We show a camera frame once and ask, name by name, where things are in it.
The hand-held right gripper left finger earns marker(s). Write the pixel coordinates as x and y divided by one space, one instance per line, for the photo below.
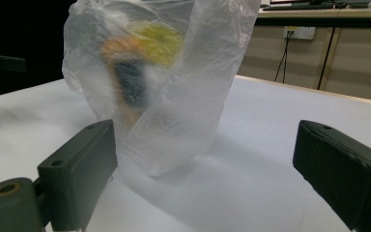
77 174

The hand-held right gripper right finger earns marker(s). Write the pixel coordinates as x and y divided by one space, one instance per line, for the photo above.
344 167

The translucent white plastic bag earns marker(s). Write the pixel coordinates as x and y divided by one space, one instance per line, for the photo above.
186 96

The orange and black object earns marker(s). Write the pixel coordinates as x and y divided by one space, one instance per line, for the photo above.
127 80

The yellow round fruit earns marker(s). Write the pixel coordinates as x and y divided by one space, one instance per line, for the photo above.
157 43

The black keyboard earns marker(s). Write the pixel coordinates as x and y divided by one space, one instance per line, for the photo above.
298 5

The white wall power socket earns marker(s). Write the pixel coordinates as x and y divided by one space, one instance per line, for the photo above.
299 32

